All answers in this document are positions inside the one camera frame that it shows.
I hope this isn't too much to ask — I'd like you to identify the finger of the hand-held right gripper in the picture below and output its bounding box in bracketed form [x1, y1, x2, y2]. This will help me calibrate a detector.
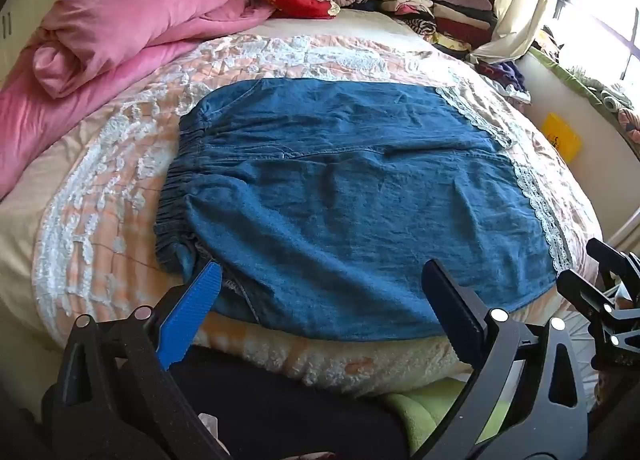
[556, 269, 640, 371]
[586, 238, 640, 288]

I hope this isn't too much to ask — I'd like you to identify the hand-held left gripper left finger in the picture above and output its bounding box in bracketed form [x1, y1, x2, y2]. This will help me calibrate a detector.
[42, 261, 236, 460]

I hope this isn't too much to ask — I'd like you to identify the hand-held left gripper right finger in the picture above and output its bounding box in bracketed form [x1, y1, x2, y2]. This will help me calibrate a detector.
[421, 257, 591, 460]

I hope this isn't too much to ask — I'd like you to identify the blue denim pants lace trim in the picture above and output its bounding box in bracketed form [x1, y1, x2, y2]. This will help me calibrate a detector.
[152, 78, 573, 343]

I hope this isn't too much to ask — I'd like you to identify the light green cloth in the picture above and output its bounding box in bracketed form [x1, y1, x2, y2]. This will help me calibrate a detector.
[382, 380, 506, 456]

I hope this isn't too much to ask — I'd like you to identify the black cloth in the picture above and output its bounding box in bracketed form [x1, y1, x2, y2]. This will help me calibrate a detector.
[165, 345, 411, 460]

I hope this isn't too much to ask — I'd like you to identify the yellow sticker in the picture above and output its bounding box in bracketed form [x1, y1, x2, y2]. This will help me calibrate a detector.
[541, 113, 583, 157]

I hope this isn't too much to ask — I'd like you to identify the floral cloth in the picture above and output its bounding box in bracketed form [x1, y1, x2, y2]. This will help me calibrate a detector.
[617, 108, 640, 142]

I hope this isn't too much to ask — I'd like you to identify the grey rolled cloth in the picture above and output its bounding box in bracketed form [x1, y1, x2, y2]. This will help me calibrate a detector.
[600, 88, 633, 112]

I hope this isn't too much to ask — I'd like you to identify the peach and white bedspread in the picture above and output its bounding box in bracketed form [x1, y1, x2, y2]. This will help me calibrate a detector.
[30, 8, 601, 401]

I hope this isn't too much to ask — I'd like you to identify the green windowsill cushion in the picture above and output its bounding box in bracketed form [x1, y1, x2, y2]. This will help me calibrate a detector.
[527, 45, 640, 143]

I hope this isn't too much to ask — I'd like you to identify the cream bed sheet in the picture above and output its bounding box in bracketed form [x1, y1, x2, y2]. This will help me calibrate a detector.
[0, 5, 451, 341]

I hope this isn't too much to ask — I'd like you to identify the purple cloth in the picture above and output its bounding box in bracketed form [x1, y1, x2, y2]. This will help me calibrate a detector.
[475, 59, 532, 104]

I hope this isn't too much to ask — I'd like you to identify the window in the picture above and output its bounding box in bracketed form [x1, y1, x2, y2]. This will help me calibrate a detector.
[550, 0, 640, 91]

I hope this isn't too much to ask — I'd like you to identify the pile of folded clothes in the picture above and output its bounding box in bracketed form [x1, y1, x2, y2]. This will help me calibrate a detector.
[350, 0, 501, 61]

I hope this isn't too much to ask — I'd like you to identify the pink duvet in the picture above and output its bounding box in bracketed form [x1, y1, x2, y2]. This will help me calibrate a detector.
[0, 0, 276, 201]

